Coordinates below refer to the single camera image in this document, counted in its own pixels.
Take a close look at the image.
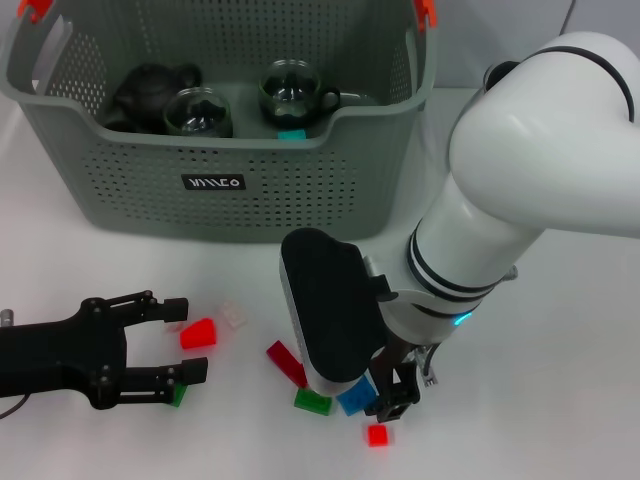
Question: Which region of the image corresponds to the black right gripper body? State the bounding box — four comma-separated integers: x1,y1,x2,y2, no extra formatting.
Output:
370,338,421,399

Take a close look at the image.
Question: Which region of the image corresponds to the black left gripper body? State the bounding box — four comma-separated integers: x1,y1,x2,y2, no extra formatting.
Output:
0,296,129,411

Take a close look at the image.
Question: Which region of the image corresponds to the blue square building brick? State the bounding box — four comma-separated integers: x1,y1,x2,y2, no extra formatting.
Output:
335,374,377,417

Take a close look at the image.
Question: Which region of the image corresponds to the glass teacup with black base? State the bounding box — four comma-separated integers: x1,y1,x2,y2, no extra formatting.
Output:
257,59,342,130
162,85,235,139

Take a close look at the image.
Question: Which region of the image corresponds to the grey perforated storage bin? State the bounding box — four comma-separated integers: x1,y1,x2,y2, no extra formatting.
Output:
0,0,440,245

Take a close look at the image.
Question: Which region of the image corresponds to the red building brick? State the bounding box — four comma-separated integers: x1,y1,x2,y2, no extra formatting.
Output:
178,318,220,351

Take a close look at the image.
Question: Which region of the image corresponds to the dark red long brick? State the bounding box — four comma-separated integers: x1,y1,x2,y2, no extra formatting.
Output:
264,339,309,389

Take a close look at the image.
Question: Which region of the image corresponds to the dark clay teapot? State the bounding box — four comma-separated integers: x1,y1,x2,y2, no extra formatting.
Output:
106,62,204,134

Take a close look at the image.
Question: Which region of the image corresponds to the right arm gripper cable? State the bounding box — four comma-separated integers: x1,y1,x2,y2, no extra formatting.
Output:
416,343,441,389

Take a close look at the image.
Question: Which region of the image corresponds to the arm gripper cable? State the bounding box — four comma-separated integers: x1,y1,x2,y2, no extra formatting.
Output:
416,343,441,389
0,394,27,419

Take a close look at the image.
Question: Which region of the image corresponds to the left arm gripper cable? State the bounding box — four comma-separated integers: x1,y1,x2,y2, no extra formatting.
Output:
0,394,27,419

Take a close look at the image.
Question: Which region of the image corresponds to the right wrist camera housing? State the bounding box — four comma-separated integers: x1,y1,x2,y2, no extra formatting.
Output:
278,228,395,396

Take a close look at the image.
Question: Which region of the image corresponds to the glass teapot with black handle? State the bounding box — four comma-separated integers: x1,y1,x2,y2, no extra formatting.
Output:
482,59,521,92

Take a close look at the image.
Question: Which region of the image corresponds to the orange bin handle clip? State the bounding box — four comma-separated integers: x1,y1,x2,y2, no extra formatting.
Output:
18,0,54,24
415,0,439,32

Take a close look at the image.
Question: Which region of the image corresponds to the thin grey background cable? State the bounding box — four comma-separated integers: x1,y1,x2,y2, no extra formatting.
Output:
557,0,577,36

